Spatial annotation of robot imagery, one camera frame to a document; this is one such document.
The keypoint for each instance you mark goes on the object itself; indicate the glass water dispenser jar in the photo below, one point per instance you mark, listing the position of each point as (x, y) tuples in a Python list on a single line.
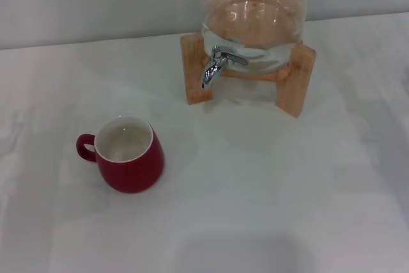
[(255, 46)]

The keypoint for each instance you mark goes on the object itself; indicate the red ceramic cup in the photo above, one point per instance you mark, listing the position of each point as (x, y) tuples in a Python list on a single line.
[(131, 174)]

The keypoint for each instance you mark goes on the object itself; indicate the chrome faucet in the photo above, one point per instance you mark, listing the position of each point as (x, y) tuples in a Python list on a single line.
[(211, 68)]

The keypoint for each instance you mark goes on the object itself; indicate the wooden dispenser stand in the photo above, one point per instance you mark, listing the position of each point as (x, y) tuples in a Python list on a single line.
[(193, 71)]

